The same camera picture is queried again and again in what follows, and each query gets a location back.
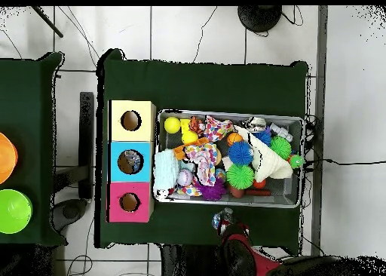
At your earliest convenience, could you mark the orange plastic bowl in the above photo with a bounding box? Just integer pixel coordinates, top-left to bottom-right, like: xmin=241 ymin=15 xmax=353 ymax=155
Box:
xmin=0 ymin=132 xmax=19 ymax=185

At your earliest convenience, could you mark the wooden box with three holes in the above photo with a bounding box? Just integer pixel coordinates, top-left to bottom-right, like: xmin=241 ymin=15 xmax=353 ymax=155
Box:
xmin=106 ymin=100 xmax=157 ymax=223

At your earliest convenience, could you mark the purple spiky rubber toy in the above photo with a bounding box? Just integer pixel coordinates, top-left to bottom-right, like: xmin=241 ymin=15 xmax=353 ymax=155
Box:
xmin=195 ymin=179 xmax=228 ymax=202

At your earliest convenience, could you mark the blue spiky rubber ball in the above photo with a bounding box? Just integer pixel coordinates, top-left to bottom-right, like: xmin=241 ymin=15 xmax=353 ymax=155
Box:
xmin=227 ymin=140 xmax=254 ymax=167

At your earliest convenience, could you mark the light blue knitted cloth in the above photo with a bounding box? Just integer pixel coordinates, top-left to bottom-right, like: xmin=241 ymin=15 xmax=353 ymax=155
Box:
xmin=152 ymin=149 xmax=181 ymax=198

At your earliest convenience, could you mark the silver wire mesh bin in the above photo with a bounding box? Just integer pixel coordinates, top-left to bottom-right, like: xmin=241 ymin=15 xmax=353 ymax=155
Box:
xmin=152 ymin=108 xmax=305 ymax=210

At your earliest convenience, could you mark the colourful dotted cloth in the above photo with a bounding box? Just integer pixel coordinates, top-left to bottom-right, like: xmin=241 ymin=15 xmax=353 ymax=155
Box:
xmin=183 ymin=142 xmax=219 ymax=187
xmin=204 ymin=115 xmax=234 ymax=143

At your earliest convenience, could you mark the black round stand base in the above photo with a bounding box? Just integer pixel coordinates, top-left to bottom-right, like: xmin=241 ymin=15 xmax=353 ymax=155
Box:
xmin=237 ymin=5 xmax=283 ymax=33

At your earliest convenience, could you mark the green spiky rubber ball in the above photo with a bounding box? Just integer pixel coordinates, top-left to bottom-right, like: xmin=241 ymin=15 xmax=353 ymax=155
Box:
xmin=225 ymin=164 xmax=256 ymax=190

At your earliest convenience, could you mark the green spiky caterpillar toy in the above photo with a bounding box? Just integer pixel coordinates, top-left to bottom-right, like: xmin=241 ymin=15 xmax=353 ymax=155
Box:
xmin=268 ymin=135 xmax=306 ymax=170

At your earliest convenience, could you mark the yellow ball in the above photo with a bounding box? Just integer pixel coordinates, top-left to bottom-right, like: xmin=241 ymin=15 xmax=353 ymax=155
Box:
xmin=181 ymin=130 xmax=199 ymax=145
xmin=164 ymin=116 xmax=182 ymax=135

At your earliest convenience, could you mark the cream knitted cloth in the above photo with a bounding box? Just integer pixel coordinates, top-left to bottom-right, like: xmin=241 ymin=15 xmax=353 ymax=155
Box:
xmin=233 ymin=125 xmax=294 ymax=183

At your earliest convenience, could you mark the orange toy building brick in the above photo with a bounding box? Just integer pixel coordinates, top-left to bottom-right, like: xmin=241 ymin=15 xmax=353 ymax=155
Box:
xmin=173 ymin=136 xmax=210 ymax=161

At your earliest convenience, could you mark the black power cable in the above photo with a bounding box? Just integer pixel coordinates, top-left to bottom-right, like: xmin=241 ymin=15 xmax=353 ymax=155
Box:
xmin=304 ymin=158 xmax=386 ymax=166

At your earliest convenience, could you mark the green plastic bowl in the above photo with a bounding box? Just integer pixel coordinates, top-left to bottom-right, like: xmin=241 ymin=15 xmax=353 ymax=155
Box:
xmin=0 ymin=189 xmax=33 ymax=235

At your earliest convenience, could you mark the black rod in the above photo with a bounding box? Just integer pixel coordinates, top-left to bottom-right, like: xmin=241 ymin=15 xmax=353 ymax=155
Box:
xmin=31 ymin=5 xmax=64 ymax=38

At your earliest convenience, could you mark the thin black floor cable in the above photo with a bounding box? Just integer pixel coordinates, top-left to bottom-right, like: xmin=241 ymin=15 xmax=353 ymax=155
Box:
xmin=192 ymin=5 xmax=218 ymax=63

